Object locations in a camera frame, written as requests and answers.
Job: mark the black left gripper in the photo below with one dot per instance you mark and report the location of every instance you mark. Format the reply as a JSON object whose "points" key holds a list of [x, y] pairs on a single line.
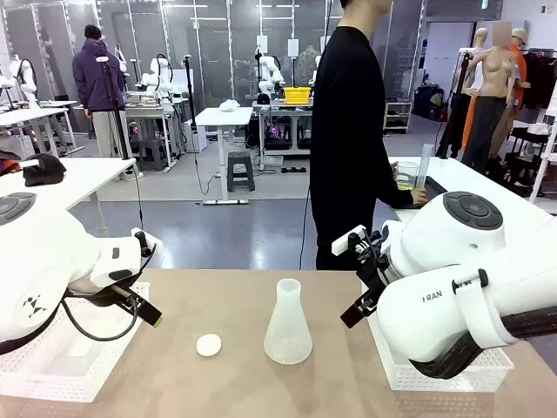
{"points": [[125, 295]]}

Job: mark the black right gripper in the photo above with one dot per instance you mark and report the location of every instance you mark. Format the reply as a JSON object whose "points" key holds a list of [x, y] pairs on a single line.
{"points": [[376, 270]]}

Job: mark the white round flask cap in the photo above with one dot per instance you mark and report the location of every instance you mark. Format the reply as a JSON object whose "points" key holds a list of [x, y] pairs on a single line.
{"points": [[209, 345]]}

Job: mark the translucent plastic conical flask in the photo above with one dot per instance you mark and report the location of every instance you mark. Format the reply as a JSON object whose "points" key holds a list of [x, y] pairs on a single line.
{"points": [[288, 335]]}

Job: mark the white perforated plastic basket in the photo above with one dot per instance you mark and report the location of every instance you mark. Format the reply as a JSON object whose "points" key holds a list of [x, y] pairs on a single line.
{"points": [[78, 374], [435, 379]]}

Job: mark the clear measuring beaker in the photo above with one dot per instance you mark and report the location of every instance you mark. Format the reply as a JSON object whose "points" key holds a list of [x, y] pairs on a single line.
{"points": [[408, 174]]}

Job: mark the clear graduated cylinder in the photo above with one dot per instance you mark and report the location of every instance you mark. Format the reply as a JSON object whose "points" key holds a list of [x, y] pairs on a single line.
{"points": [[425, 165]]}

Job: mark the person's right forearm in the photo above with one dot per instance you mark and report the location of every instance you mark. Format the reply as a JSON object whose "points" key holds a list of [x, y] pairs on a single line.
{"points": [[400, 196]]}

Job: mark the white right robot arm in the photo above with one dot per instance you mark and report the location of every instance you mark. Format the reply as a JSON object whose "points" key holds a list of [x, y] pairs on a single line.
{"points": [[452, 270]]}

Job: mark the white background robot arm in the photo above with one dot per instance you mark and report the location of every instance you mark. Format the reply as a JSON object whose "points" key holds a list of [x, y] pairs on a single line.
{"points": [[26, 80], [157, 76], [269, 74]]}

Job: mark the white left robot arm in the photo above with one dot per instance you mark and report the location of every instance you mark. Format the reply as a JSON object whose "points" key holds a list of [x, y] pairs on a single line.
{"points": [[48, 252]]}

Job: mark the person's right hand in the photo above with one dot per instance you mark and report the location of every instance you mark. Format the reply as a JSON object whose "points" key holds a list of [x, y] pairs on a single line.
{"points": [[420, 197]]}

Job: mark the person's left hand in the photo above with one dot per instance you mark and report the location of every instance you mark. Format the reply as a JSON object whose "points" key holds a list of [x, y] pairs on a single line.
{"points": [[394, 170]]}

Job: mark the white power strip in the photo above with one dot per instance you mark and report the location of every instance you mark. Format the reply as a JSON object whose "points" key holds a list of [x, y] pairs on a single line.
{"points": [[225, 202]]}

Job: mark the white rectangular table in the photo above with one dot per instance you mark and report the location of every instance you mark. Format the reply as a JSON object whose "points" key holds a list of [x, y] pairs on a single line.
{"points": [[82, 178]]}

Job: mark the grey plastic stool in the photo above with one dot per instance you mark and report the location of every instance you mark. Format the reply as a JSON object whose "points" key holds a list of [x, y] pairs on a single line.
{"points": [[240, 170]]}

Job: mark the black baseball cap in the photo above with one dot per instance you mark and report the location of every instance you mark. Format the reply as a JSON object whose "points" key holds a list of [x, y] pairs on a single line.
{"points": [[43, 170]]}

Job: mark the person in black clothes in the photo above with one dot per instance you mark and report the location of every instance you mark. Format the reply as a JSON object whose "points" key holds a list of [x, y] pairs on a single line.
{"points": [[344, 130]]}

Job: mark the shoe rack with shoes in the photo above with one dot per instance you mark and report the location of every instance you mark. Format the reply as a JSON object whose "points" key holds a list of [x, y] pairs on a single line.
{"points": [[397, 115]]}

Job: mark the black tripod stand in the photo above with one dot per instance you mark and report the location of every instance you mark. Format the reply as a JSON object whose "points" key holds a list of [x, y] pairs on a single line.
{"points": [[189, 100], [114, 109]]}

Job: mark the white height-adjustable table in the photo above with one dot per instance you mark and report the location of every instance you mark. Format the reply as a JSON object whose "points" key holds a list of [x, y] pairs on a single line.
{"points": [[224, 117]]}

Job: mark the white crumpled cloth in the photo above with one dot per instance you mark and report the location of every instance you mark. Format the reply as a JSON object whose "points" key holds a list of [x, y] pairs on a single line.
{"points": [[229, 105]]}

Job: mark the black luggage bags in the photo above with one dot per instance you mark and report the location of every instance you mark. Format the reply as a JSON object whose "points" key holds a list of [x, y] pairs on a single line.
{"points": [[428, 102]]}

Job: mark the yellow plastic basket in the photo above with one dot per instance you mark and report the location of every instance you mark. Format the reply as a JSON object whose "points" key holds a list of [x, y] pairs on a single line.
{"points": [[297, 95]]}

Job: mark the white background workbench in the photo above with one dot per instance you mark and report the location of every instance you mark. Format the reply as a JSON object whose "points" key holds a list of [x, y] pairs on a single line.
{"points": [[35, 114]]}

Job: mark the person in purple jacket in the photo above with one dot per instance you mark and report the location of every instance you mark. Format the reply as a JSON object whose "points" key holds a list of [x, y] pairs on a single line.
{"points": [[98, 78]]}

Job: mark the beige bare mannequin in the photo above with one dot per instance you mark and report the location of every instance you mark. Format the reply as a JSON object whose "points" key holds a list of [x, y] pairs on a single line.
{"points": [[491, 87]]}

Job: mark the mannequin in orange clothes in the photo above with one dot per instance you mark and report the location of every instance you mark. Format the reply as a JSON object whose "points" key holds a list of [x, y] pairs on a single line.
{"points": [[518, 65]]}

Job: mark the rack of dark clothes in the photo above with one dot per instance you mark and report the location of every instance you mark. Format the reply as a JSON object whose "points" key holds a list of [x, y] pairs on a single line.
{"points": [[539, 78]]}

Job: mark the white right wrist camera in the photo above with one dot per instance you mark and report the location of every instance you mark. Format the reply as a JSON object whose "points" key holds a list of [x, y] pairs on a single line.
{"points": [[348, 240]]}

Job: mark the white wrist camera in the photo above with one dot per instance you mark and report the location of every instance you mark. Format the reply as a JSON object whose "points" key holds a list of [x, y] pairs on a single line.
{"points": [[348, 240], [150, 238]]}

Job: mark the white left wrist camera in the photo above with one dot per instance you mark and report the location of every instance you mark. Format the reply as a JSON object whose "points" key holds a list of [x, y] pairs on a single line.
{"points": [[150, 238]]}

